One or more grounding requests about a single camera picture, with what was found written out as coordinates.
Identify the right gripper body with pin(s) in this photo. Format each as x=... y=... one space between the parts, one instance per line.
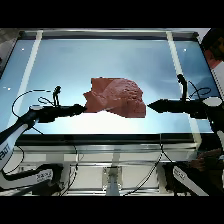
x=166 y=106

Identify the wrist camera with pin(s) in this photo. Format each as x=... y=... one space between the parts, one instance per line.
x=56 y=95
x=182 y=86

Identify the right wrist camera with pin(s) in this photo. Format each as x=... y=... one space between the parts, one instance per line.
x=182 y=86

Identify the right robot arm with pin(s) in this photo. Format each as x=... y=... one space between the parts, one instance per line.
x=213 y=115

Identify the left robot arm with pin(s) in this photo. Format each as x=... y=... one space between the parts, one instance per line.
x=13 y=131

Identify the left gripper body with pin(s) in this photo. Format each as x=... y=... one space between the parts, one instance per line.
x=68 y=111

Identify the heap of clothes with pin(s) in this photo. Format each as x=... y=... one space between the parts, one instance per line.
x=214 y=46

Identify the red-brown garment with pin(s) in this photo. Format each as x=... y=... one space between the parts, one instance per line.
x=116 y=100

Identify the silver frame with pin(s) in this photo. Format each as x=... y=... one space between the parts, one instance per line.
x=113 y=146

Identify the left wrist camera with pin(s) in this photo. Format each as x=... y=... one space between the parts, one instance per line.
x=56 y=95

